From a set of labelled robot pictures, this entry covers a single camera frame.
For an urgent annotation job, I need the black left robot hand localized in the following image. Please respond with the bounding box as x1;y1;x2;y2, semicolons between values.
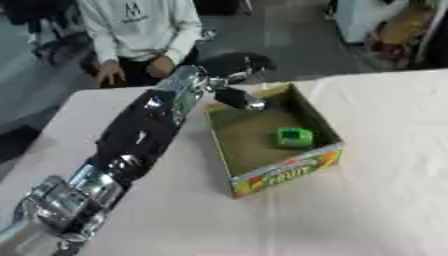
196;51;280;112

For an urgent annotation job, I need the cardboard box with colourful print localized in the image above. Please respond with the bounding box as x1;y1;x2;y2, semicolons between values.
203;82;347;200

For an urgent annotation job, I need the green square toy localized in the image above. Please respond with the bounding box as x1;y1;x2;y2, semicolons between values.
274;126;315;149

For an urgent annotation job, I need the person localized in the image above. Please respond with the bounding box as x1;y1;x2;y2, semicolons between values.
73;0;205;89

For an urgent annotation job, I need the white cabinet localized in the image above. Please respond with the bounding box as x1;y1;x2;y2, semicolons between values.
334;0;413;45

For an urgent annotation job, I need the yellow and red bag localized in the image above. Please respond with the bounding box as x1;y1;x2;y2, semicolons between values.
364;3;440;61

